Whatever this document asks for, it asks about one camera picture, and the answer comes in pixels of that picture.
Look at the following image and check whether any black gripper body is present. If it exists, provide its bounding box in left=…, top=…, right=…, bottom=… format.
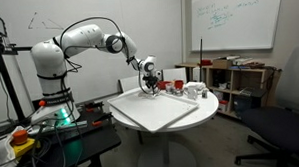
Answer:
left=141, top=74, right=161, bottom=90

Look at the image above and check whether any white rectangular tray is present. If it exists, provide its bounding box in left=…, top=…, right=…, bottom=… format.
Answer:
left=107, top=85, right=201, bottom=135

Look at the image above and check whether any small metal jar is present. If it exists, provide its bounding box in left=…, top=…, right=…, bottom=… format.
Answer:
left=165, top=84, right=175, bottom=94

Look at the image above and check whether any white chair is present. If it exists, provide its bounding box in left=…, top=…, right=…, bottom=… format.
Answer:
left=118, top=74, right=148, bottom=95
left=161, top=67, right=188, bottom=86

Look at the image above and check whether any round metal tin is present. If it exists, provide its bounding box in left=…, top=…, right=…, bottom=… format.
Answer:
left=173, top=88, right=185, bottom=98

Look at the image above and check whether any clear glass cup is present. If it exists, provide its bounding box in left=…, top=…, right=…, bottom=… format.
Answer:
left=184, top=85, right=200, bottom=100

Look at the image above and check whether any white folded cloth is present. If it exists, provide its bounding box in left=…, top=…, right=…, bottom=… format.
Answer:
left=184, top=80, right=208, bottom=92

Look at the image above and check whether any small black white object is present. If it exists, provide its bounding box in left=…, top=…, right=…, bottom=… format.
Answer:
left=201, top=87, right=210, bottom=100

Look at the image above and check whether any thin black pole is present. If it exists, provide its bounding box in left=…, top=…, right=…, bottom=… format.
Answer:
left=198, top=38, right=205, bottom=83

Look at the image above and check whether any round white table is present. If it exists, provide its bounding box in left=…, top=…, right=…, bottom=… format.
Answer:
left=110, top=82, right=222, bottom=167

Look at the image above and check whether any black orange clamp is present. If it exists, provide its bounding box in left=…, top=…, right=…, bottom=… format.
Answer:
left=77, top=100, right=105, bottom=113
left=91, top=118, right=113, bottom=128

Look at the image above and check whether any red container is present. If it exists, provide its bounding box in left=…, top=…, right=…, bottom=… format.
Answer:
left=200, top=58, right=213, bottom=67

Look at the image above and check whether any red white box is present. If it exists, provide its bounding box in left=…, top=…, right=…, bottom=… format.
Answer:
left=218, top=100, right=231, bottom=112

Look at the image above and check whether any brown cardboard box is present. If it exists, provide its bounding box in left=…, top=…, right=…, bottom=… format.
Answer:
left=212, top=58, right=234, bottom=70

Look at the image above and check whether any black robot table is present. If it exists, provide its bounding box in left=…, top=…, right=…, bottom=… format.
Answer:
left=0, top=101, right=123, bottom=167

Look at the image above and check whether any wooden shelf unit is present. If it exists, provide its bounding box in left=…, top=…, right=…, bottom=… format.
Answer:
left=174, top=59, right=284, bottom=123

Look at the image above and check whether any black storage bin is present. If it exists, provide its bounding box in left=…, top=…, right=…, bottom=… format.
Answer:
left=232, top=94, right=256, bottom=117

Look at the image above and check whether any stack of books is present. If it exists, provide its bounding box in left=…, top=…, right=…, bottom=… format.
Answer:
left=231, top=54, right=267, bottom=71

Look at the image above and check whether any black flat device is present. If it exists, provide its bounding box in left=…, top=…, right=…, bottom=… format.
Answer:
left=238, top=85, right=268, bottom=99

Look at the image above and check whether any grey back black office chair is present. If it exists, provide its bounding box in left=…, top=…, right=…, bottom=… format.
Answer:
left=230, top=45, right=299, bottom=167

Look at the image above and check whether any red button yellow box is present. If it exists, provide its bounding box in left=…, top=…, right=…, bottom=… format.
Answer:
left=9, top=128, right=38, bottom=158

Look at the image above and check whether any black equipment stand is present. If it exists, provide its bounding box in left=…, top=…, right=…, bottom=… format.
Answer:
left=0, top=7, right=29, bottom=125

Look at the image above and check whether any white rag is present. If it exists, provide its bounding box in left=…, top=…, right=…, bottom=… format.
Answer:
left=0, top=125, right=26, bottom=167

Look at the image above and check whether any wall whiteboard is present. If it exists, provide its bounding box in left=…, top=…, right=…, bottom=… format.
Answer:
left=189, top=0, right=285, bottom=53

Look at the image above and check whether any black cable bundle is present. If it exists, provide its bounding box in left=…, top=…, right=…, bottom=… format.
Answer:
left=25, top=117, right=85, bottom=167

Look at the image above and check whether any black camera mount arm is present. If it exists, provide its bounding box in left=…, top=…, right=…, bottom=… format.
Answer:
left=2, top=45, right=33, bottom=54

